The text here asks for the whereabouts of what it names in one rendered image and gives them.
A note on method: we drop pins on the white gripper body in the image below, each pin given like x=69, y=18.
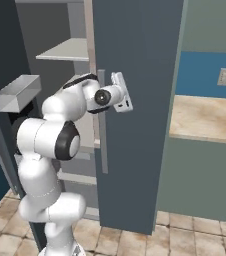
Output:
x=119, y=85

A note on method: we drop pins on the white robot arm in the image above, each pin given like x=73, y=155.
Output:
x=41, y=136

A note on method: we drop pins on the dark grey fridge door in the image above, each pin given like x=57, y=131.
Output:
x=135, y=133

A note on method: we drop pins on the grey fridge freezer cabinet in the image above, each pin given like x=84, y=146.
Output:
x=48, y=23

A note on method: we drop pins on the dark grey freezer door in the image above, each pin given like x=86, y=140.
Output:
x=1, y=50

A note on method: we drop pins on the green base cupboard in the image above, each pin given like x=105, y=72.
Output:
x=198, y=176

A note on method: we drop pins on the white wall socket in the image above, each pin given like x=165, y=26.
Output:
x=224, y=76

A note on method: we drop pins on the green wall cupboard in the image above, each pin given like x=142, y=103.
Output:
x=211, y=23

